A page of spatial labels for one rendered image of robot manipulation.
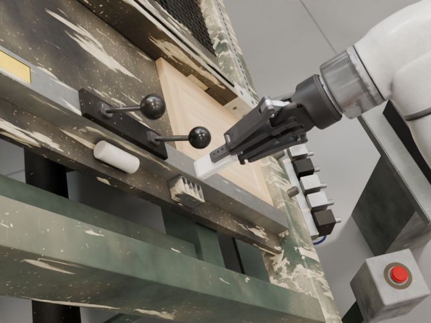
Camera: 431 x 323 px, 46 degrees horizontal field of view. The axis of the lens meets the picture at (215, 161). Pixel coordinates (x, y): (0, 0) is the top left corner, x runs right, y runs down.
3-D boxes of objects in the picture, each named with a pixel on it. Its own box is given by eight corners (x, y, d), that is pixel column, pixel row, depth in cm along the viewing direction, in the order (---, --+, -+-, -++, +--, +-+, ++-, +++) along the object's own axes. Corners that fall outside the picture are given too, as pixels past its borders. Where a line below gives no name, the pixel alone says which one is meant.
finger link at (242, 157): (292, 106, 75) (297, 109, 76) (231, 143, 79) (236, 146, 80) (301, 126, 73) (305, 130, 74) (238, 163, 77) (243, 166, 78)
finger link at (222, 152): (242, 148, 76) (231, 140, 74) (215, 163, 78) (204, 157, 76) (239, 140, 77) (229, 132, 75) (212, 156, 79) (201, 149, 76)
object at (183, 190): (192, 209, 100) (204, 202, 99) (171, 198, 94) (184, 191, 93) (188, 191, 102) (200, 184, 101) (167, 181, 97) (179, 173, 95)
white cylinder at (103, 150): (93, 161, 79) (127, 177, 85) (107, 152, 78) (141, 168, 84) (91, 145, 81) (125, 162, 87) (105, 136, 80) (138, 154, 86)
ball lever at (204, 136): (151, 152, 90) (213, 152, 82) (137, 145, 87) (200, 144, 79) (156, 132, 91) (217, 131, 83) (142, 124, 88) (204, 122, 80)
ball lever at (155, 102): (103, 126, 81) (168, 124, 73) (86, 117, 78) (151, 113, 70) (109, 105, 82) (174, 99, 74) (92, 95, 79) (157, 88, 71)
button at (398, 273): (408, 282, 122) (411, 279, 120) (392, 286, 121) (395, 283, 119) (401, 266, 124) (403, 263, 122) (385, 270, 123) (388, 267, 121)
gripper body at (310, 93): (330, 102, 66) (270, 136, 70) (351, 127, 73) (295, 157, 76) (311, 61, 70) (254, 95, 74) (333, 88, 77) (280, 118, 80)
